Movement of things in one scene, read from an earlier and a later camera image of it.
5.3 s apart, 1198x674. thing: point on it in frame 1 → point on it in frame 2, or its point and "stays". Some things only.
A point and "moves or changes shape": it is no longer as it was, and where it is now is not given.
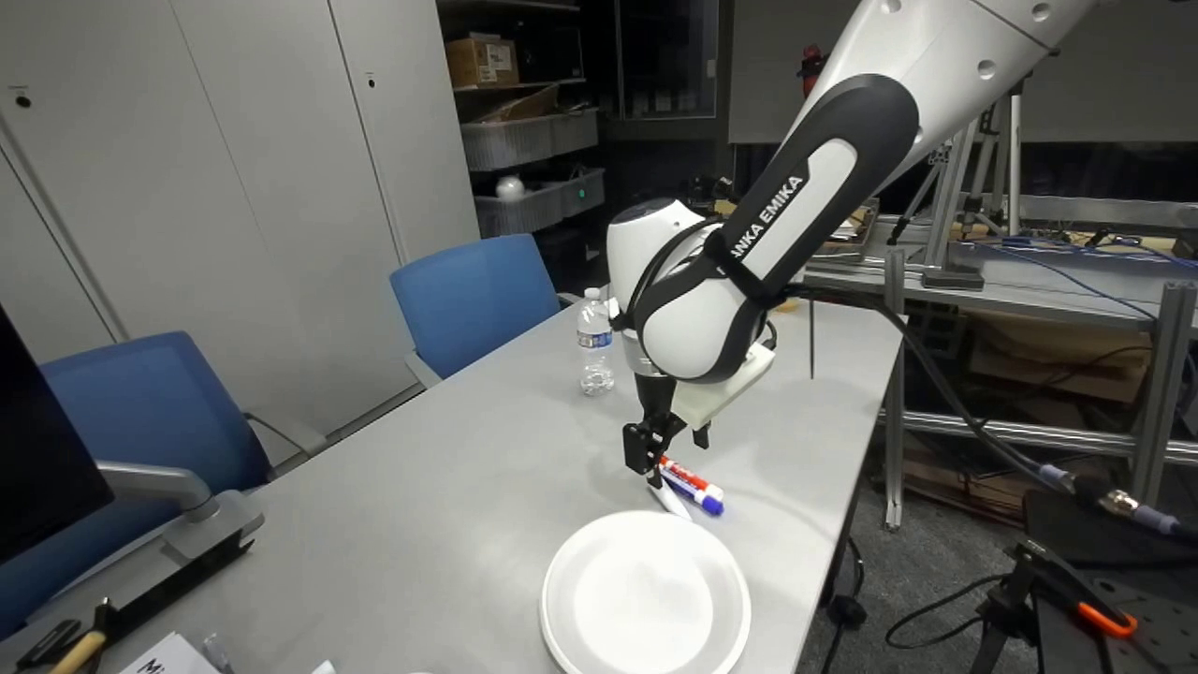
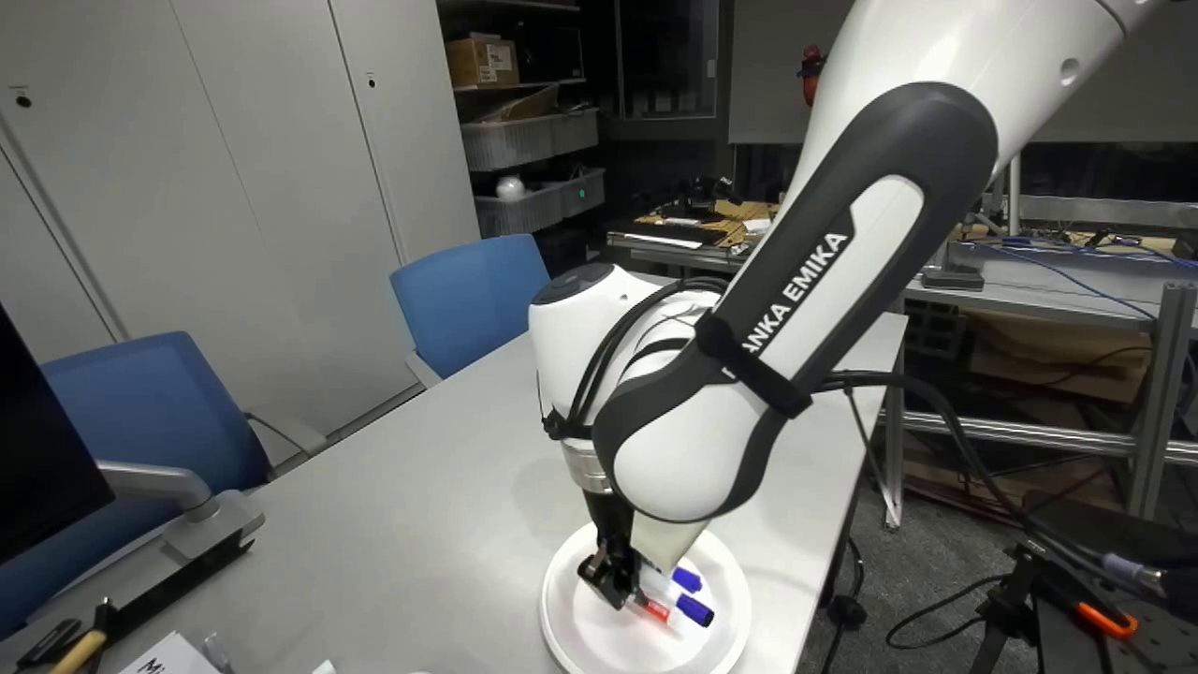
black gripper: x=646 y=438 → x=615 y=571
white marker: x=671 y=498 moves or changes shape
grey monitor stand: x=210 y=529 stays
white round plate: x=646 y=593 stays
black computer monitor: x=46 y=466 stays
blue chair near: x=141 y=402 stays
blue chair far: x=467 y=297 stays
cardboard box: x=483 y=60 stays
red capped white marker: x=681 y=473 moves or changes shape
